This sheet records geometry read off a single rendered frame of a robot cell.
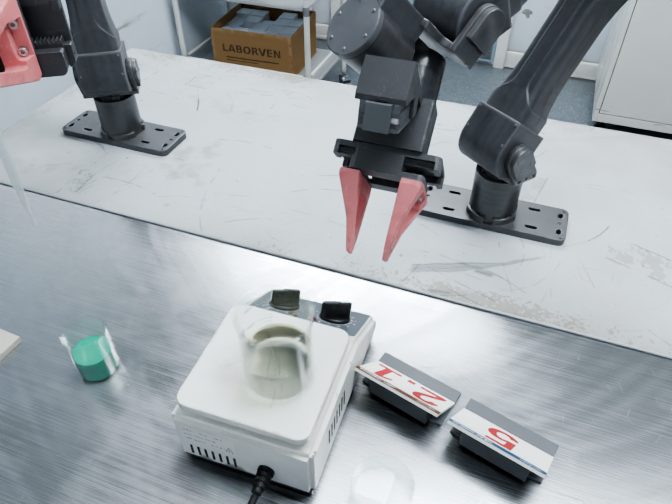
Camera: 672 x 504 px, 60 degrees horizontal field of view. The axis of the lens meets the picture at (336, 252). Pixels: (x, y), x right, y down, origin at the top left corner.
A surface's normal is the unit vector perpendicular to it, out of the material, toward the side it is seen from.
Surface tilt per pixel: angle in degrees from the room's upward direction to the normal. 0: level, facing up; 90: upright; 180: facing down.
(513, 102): 54
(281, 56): 91
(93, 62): 82
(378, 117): 76
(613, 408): 0
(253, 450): 90
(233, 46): 91
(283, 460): 90
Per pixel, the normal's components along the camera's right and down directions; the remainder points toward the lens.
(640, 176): 0.00, -0.74
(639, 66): -0.35, 0.63
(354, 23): -0.62, -0.24
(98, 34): 0.21, 0.55
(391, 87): -0.22, -0.16
